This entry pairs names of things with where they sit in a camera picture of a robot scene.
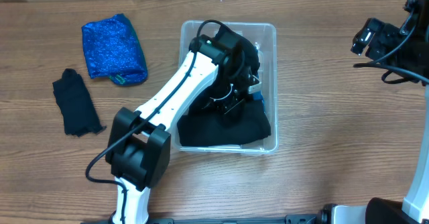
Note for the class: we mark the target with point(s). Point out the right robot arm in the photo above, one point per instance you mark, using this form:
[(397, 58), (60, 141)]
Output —
[(387, 155)]

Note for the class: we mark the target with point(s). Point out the shiny blue sequin cloth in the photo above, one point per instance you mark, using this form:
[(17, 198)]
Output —
[(112, 50)]

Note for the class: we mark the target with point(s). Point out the long black cloth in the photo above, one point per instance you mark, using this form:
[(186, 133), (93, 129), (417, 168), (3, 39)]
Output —
[(205, 129)]

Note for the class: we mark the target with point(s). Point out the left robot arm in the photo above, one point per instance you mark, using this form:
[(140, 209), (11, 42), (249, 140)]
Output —
[(140, 140)]

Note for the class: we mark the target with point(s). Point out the small black cloth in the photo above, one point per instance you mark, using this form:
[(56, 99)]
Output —
[(76, 105)]

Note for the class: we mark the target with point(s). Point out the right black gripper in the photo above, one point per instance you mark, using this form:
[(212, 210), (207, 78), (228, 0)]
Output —
[(379, 41)]

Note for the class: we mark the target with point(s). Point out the clear plastic storage bin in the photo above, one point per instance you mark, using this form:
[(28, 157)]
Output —
[(263, 37)]

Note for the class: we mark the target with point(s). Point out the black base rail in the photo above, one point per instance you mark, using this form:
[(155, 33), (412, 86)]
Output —
[(288, 219)]

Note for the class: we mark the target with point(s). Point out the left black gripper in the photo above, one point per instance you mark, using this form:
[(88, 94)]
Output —
[(232, 100)]

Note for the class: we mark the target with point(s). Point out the blue denim jeans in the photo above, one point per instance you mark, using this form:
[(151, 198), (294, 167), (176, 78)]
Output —
[(258, 96)]

